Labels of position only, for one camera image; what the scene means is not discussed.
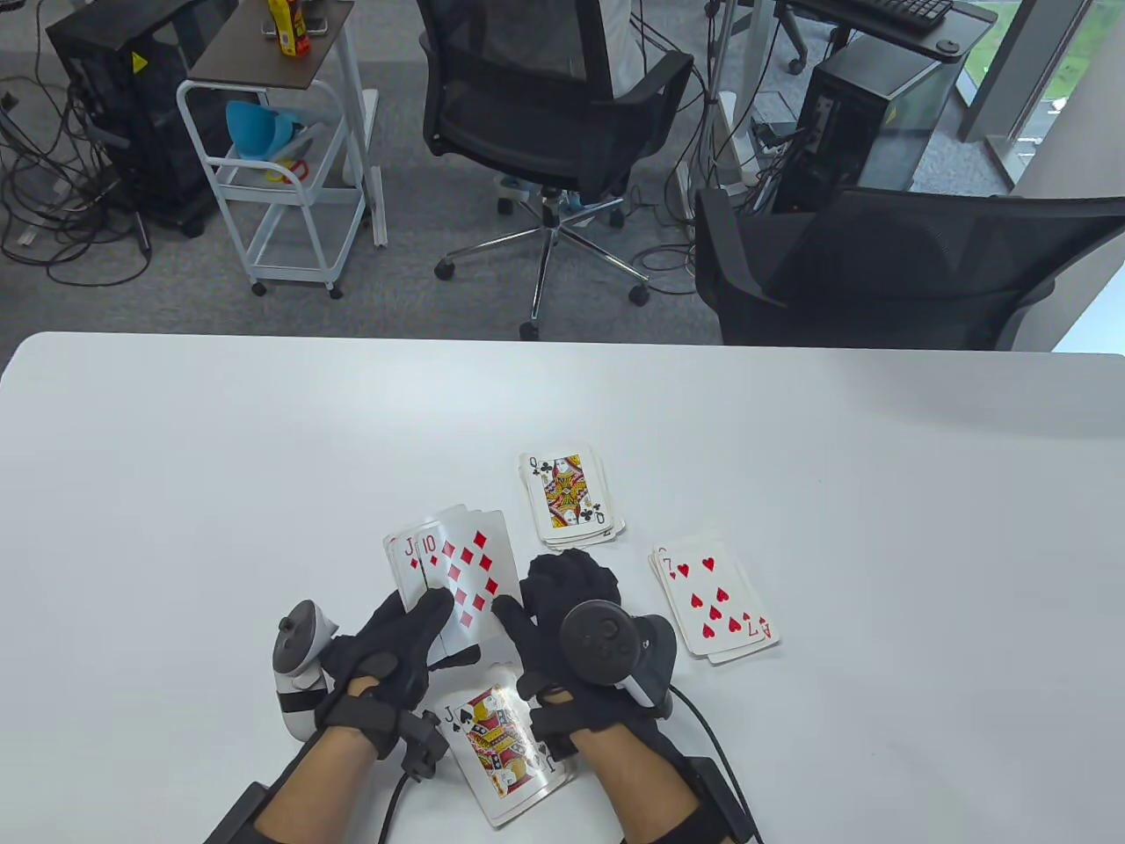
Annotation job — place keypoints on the person's right hand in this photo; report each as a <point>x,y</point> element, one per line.
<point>562,585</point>

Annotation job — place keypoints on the person's left hand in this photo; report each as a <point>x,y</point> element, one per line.
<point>387,673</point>

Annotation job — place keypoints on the pile of clubs cards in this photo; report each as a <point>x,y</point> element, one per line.
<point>571,501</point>

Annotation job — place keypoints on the red diamonds playing card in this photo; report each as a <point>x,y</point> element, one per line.
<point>475,563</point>

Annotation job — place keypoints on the deck of playing cards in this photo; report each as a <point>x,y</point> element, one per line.
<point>391,563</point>

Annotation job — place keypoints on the face diamonds playing card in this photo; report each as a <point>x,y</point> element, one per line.
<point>410,563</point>

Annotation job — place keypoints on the pile of spades cards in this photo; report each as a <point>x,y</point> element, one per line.
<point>492,747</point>

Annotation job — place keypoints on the pile of hearts cards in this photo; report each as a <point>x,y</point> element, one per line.
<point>716,589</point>

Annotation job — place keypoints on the black forearm sensor box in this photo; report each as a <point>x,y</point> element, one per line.
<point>233,813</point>
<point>722,804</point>

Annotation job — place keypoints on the person's right forearm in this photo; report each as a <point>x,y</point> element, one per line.
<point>642,791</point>

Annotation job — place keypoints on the person's left forearm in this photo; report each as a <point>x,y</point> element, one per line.
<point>316,787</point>

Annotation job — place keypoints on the grey white handheld controller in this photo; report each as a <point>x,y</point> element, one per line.
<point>615,651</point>
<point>299,646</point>

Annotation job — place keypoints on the black mesh office chair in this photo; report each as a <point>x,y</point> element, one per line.
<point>879,281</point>

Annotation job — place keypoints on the black chair with chrome base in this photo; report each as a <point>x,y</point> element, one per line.
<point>527,132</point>

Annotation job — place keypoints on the white rolling cart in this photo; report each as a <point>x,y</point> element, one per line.
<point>290,195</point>

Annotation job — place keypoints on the white power strip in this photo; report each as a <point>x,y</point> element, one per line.
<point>777,148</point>

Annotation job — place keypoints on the white metal stand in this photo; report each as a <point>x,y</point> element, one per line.
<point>728,123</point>

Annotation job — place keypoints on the red yellow plastic toy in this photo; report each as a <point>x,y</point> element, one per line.
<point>290,170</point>

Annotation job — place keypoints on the blue plastic funnel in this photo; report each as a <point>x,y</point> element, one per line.
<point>255,132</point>

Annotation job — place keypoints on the black computer tower glass panel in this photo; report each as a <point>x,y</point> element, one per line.
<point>852,114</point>

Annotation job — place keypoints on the black chair leg with castor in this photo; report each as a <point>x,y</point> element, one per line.
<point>795,65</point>

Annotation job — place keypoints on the black computer tower yellow sticker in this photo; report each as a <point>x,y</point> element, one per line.
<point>132,132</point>

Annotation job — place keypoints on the white side table brown top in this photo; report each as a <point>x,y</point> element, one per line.
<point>264,61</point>

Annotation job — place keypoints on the orange red bottle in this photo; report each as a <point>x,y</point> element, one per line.
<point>301,35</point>

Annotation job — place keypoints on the yellow bottle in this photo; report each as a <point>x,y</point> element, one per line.
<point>283,26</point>

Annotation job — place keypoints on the black keyboard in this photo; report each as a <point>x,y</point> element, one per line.
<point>888,9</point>

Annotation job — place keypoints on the dark grey desk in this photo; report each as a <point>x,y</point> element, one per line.
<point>962,22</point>

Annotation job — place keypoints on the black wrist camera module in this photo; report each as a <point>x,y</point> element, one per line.
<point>552,731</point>
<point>424,745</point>

